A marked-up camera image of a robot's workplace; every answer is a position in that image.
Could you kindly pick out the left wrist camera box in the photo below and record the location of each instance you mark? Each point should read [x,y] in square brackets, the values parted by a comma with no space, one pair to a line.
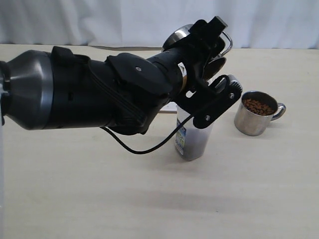
[219,104]

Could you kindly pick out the white curtain backdrop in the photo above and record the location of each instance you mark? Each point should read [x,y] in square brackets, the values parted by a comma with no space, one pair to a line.
[148,23]

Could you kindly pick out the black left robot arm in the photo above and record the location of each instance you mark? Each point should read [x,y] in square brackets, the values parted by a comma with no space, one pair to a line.
[125,92]

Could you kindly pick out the white plastic tray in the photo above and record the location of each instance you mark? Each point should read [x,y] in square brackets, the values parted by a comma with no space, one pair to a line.
[170,108]

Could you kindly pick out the right steel mug with pellets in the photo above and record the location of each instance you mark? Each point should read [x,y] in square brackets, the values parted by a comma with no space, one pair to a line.
[256,111]

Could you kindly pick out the translucent plastic container with label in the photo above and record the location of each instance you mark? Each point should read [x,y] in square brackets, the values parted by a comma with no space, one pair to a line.
[190,142]

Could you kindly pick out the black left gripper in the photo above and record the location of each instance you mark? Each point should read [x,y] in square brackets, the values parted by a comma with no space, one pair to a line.
[205,37]

